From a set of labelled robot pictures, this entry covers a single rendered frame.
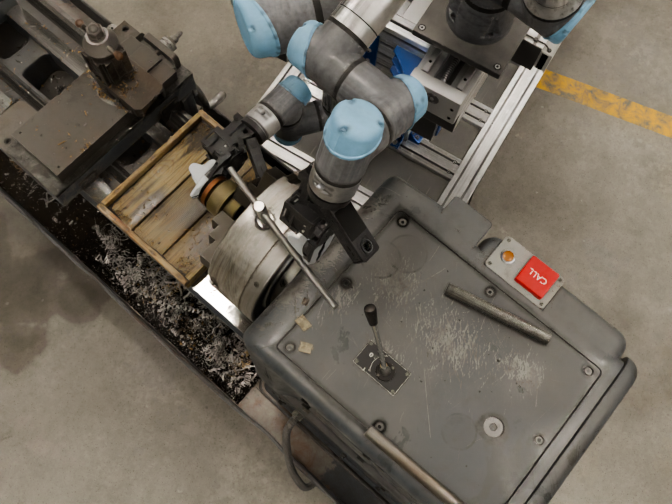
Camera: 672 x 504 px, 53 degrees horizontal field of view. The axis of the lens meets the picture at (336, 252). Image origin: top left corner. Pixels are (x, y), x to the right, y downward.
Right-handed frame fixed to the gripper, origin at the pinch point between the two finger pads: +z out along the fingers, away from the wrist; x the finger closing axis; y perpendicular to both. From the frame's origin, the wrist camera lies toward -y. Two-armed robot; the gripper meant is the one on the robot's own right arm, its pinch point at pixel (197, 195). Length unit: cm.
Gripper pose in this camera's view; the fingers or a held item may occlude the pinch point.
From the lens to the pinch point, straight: 150.5
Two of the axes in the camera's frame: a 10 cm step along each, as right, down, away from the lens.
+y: -7.5, -6.4, 2.0
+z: -6.7, 7.0, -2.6
